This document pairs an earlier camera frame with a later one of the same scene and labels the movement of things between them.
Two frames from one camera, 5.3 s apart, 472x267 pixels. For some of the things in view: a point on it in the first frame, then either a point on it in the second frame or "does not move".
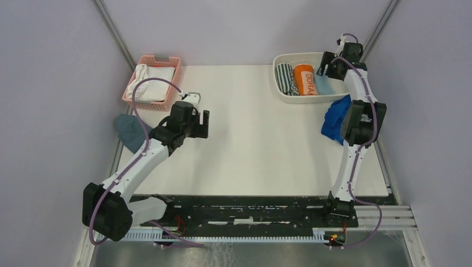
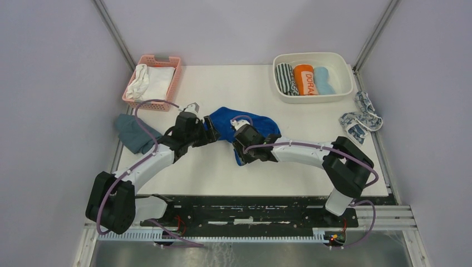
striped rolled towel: [285, 79] does not move
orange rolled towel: [305, 79] does not move
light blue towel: [324, 85] does not move
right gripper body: [332, 69] -> [244, 158]
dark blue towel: [332, 127] -> [221, 119]
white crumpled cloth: [142, 74] does not move
